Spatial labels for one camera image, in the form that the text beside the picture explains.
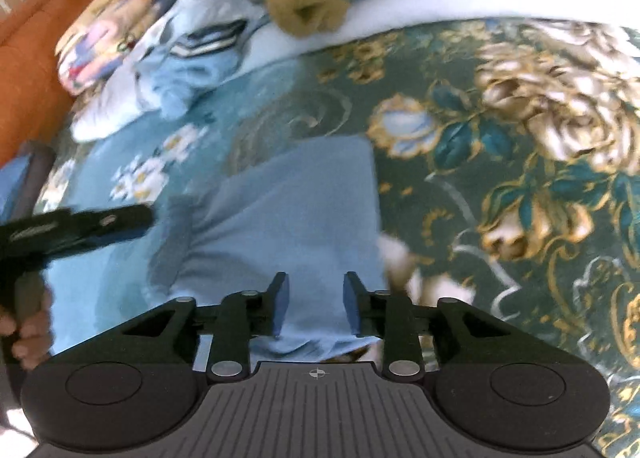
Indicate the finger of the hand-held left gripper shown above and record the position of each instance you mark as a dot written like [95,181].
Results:
[110,223]

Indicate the blue fabric item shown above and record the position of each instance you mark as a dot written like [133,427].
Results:
[11,188]

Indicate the light blue shirt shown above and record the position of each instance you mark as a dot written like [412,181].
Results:
[225,3]

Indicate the folded floral quilt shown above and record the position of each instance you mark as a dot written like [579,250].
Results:
[105,33]

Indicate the person's left hand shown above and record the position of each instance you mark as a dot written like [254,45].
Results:
[32,333]

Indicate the green floral bedspread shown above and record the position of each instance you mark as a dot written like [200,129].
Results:
[525,178]

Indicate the light blue jacket dark lining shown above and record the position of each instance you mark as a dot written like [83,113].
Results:
[185,78]

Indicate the wooden headboard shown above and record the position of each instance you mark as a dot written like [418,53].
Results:
[35,53]

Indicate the navy white striped garment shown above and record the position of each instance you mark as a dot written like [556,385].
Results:
[210,41]

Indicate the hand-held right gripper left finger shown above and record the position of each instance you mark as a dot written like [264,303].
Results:
[281,303]

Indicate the blue shorts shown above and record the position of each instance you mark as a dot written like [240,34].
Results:
[285,218]

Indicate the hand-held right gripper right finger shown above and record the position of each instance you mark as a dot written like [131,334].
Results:
[352,308]

